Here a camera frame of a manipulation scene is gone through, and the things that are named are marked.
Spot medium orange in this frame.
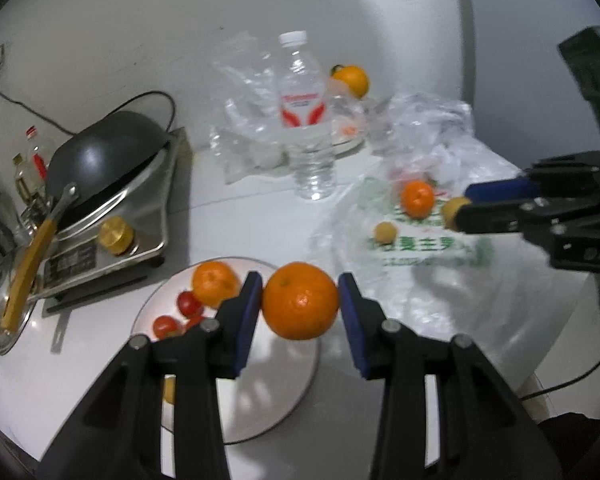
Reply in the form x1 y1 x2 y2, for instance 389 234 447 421
191 260 242 310

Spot dark glass bottle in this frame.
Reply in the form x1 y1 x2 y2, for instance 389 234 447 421
11 154 36 201

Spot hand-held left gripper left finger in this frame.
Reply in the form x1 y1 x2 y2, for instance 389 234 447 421
37 271 265 480

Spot red cherry tomato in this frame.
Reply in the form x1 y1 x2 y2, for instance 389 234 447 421
176 290 204 317
152 314 183 339

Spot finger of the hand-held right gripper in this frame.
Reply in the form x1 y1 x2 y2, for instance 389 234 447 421
464 157 571 202
452 199 536 235

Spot orange with green stem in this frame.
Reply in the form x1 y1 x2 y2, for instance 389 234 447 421
330 64 370 100

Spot steel induction cooker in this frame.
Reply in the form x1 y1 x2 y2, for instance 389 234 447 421
22 127 193 316

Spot dark cloth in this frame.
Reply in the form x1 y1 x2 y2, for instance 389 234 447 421
537 412 600 480

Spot black cooker cable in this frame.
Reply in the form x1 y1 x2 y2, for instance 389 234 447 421
0 57 177 136

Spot red-capped oil bottle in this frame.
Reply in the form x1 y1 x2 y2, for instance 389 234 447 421
25 126 51 181

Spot large orange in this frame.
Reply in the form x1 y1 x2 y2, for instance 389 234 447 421
261 261 342 342

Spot clear water bottle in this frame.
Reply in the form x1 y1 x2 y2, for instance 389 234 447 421
278 30 336 202

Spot black wok with wooden handle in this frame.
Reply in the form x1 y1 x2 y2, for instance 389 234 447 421
0 110 168 333

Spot thin black cable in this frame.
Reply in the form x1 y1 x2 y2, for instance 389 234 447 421
520 330 600 401

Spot small orange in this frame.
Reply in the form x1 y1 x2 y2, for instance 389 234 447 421
400 180 436 219

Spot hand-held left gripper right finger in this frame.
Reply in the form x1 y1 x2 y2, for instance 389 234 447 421
337 272 563 480

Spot white plate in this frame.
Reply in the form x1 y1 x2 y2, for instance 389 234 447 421
130 256 322 445

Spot clear plastic bags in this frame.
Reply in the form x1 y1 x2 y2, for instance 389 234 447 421
210 30 381 186

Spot green-printed plastic bag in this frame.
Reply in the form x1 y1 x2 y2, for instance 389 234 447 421
307 92 600 366

